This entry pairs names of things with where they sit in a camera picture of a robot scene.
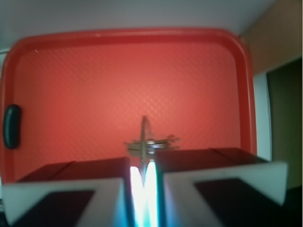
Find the red plastic tray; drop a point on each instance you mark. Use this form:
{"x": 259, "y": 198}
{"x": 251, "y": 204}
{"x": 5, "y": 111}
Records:
{"x": 82, "y": 95}

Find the black curved clip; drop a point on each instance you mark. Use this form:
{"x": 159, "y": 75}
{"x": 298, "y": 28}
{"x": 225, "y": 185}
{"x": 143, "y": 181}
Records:
{"x": 11, "y": 126}

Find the silver key bunch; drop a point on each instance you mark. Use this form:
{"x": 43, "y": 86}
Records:
{"x": 146, "y": 147}

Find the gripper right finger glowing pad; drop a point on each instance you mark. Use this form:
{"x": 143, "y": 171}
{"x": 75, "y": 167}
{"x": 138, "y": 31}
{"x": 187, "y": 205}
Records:
{"x": 219, "y": 187}

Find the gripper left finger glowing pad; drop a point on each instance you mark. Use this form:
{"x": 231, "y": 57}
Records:
{"x": 72, "y": 194}

